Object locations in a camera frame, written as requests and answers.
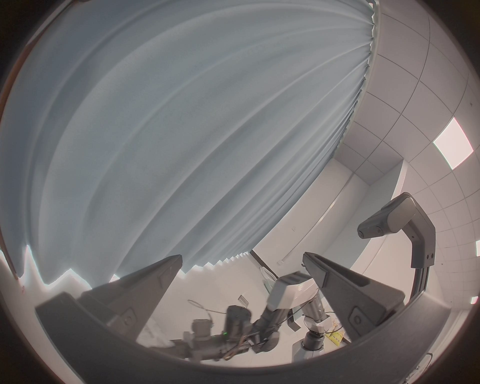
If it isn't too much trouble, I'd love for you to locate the pale blue curtain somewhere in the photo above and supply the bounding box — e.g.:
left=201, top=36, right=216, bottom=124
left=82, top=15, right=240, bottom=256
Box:
left=0, top=0, right=380, bottom=292

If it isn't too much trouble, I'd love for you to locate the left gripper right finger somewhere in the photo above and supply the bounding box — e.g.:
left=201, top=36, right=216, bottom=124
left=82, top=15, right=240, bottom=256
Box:
left=302, top=252, right=407, bottom=343

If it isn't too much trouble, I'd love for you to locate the black cable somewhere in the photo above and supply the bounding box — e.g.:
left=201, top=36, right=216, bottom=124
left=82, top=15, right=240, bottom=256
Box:
left=187, top=299, right=230, bottom=315

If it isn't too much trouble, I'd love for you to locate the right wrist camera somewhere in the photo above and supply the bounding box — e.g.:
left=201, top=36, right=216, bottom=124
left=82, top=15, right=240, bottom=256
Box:
left=192, top=319, right=215, bottom=339

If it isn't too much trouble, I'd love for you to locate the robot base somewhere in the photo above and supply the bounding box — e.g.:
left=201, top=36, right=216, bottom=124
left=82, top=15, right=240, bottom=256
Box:
left=290, top=337, right=331, bottom=364

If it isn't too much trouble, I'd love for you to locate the square ceiling light panel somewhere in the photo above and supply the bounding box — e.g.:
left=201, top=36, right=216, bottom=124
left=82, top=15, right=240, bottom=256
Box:
left=433, top=116, right=474, bottom=170

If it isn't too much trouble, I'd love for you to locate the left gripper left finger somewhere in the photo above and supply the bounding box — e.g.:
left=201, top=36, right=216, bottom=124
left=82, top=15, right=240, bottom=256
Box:
left=77, top=255, right=183, bottom=340

